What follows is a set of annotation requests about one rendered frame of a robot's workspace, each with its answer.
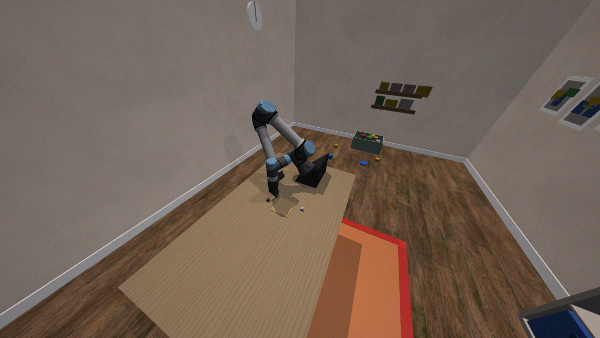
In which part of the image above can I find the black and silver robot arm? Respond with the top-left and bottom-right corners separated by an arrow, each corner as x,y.
252,99 -> 315,177

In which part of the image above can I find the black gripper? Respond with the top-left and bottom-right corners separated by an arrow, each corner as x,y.
267,171 -> 285,198

